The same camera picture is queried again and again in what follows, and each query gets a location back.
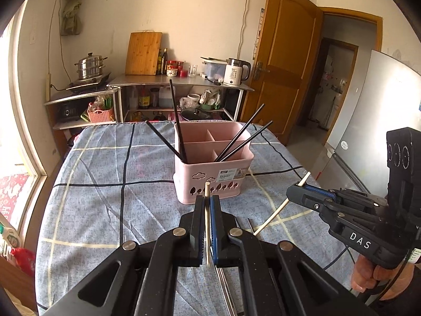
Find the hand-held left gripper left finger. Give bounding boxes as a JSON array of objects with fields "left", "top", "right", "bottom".
[{"left": 39, "top": 195, "right": 208, "bottom": 316}]

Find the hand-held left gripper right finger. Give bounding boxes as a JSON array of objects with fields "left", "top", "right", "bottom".
[{"left": 210, "top": 195, "right": 379, "bottom": 316}]

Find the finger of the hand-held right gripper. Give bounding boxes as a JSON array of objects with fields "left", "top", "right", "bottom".
[
  {"left": 286, "top": 186, "right": 389, "bottom": 234},
  {"left": 304, "top": 185, "right": 389, "bottom": 206}
]

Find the beige wooden chopstick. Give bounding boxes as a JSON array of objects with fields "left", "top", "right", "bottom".
[
  {"left": 253, "top": 172, "right": 311, "bottom": 236},
  {"left": 204, "top": 182, "right": 211, "bottom": 268}
]

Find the pink plastic utensil basket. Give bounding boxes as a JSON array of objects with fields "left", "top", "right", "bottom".
[{"left": 174, "top": 121, "right": 255, "bottom": 205}]

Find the black chopstick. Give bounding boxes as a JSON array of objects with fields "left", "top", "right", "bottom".
[
  {"left": 146, "top": 121, "right": 183, "bottom": 162},
  {"left": 215, "top": 103, "right": 265, "bottom": 162},
  {"left": 222, "top": 121, "right": 273, "bottom": 162},
  {"left": 169, "top": 79, "right": 188, "bottom": 164}
]

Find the person's right forearm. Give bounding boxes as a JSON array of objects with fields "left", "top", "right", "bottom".
[{"left": 388, "top": 263, "right": 421, "bottom": 316}]

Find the person's right hand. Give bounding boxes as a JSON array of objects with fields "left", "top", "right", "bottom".
[{"left": 350, "top": 255, "right": 418, "bottom": 302}]

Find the silver refrigerator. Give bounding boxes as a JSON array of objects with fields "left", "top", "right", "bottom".
[{"left": 324, "top": 50, "right": 421, "bottom": 198}]

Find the blue checked tablecloth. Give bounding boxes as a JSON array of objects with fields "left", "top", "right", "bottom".
[{"left": 34, "top": 122, "right": 362, "bottom": 316}]

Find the black wok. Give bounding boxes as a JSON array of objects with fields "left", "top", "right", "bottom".
[{"left": 181, "top": 107, "right": 214, "bottom": 121}]

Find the wooden door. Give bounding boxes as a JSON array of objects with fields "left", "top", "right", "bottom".
[{"left": 240, "top": 0, "right": 323, "bottom": 145}]

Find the white electric kettle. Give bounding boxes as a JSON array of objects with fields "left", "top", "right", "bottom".
[{"left": 224, "top": 58, "right": 251, "bottom": 88}]

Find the small pink woven basket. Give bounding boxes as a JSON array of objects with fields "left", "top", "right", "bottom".
[{"left": 86, "top": 103, "right": 116, "bottom": 123}]

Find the clear plastic storage container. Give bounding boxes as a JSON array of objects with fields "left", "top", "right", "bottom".
[{"left": 201, "top": 57, "right": 227, "bottom": 81}]

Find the steel kitchen counter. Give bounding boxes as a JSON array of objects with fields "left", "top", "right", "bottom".
[{"left": 107, "top": 74, "right": 255, "bottom": 124}]

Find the black kitchen appliance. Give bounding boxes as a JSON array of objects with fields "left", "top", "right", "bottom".
[{"left": 58, "top": 103, "right": 83, "bottom": 122}]

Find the bamboo cutting board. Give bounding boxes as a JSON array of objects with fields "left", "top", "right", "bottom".
[{"left": 125, "top": 32, "right": 163, "bottom": 76}]

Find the black induction cooker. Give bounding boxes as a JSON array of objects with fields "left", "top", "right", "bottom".
[{"left": 66, "top": 72, "right": 112, "bottom": 91}]

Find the red patterned rug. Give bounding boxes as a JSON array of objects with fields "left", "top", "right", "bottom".
[{"left": 0, "top": 173, "right": 32, "bottom": 224}]

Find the green capped plastic bottle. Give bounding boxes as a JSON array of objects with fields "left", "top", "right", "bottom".
[{"left": 0, "top": 222, "right": 23, "bottom": 247}]

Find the steel steamer pot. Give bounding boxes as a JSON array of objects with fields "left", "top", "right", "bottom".
[{"left": 74, "top": 53, "right": 108, "bottom": 80}]

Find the wrapped air conditioner pipe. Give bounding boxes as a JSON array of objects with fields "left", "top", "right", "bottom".
[{"left": 59, "top": 0, "right": 86, "bottom": 37}]

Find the metal door handle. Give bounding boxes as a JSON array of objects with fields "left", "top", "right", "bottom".
[{"left": 252, "top": 61, "right": 270, "bottom": 80}]

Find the hanging wall scroll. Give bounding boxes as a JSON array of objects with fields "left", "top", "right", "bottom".
[{"left": 253, "top": 8, "right": 265, "bottom": 60}]

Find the wooden door frame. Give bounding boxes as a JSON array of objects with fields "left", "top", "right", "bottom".
[{"left": 320, "top": 7, "right": 384, "bottom": 145}]

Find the white wall cable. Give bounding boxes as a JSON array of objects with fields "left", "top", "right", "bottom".
[{"left": 238, "top": 0, "right": 254, "bottom": 63}]

